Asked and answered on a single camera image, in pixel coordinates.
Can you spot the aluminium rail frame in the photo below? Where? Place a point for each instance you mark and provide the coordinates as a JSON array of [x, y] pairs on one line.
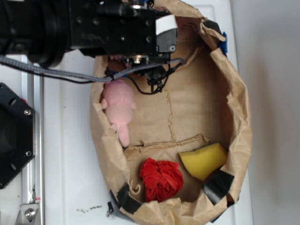
[[32, 208]]

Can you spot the brown paper bag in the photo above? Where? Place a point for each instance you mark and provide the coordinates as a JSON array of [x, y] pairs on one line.
[[204, 102]]

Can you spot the pink plush toy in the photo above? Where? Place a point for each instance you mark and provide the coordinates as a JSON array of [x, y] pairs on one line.
[[118, 105]]

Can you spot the red crumpled paper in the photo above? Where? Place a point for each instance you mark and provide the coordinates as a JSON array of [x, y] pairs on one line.
[[162, 179]]

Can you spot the yellow sponge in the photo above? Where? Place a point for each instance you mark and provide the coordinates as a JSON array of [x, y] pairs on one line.
[[201, 163]]

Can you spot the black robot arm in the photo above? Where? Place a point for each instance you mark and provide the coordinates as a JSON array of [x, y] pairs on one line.
[[44, 30]]

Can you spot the black octagonal mount plate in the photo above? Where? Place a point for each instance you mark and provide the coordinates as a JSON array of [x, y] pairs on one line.
[[16, 135]]

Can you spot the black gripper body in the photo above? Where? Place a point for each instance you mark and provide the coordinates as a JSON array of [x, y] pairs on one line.
[[110, 27]]

